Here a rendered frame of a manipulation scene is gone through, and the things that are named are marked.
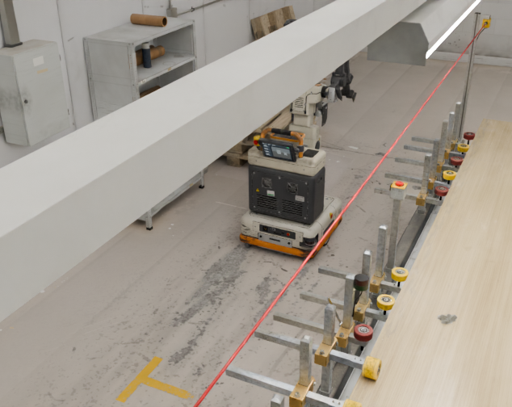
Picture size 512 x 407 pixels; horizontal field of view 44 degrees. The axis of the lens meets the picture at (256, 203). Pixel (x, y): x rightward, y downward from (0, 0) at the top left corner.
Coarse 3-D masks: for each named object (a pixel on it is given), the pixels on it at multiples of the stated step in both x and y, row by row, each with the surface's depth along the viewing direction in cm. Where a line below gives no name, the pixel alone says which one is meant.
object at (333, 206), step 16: (336, 208) 506; (288, 224) 478; (304, 224) 477; (320, 224) 480; (336, 224) 513; (240, 240) 500; (256, 240) 492; (272, 240) 485; (288, 240) 478; (304, 240) 476; (304, 256) 477
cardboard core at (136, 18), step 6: (132, 18) 509; (138, 18) 507; (144, 18) 505; (150, 18) 502; (156, 18) 501; (162, 18) 499; (144, 24) 509; (150, 24) 505; (156, 24) 502; (162, 24) 500
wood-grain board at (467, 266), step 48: (480, 144) 452; (480, 192) 384; (432, 240) 336; (480, 240) 335; (432, 288) 297; (480, 288) 297; (384, 336) 267; (432, 336) 267; (480, 336) 266; (384, 384) 242; (432, 384) 242; (480, 384) 241
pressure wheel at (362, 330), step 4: (360, 324) 273; (364, 324) 273; (356, 328) 271; (360, 328) 271; (364, 328) 270; (368, 328) 271; (356, 332) 269; (360, 332) 269; (364, 332) 269; (368, 332) 269; (372, 332) 269; (356, 336) 269; (360, 336) 267; (364, 336) 267; (368, 336) 267; (360, 340) 268; (364, 340) 268; (368, 340) 268
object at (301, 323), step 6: (276, 312) 289; (276, 318) 287; (282, 318) 286; (288, 318) 285; (294, 318) 285; (300, 318) 285; (288, 324) 286; (294, 324) 284; (300, 324) 282; (306, 324) 281; (312, 324) 281; (318, 324) 281; (312, 330) 281; (318, 330) 279; (336, 330) 277; (354, 342) 274; (360, 342) 272; (366, 342) 271
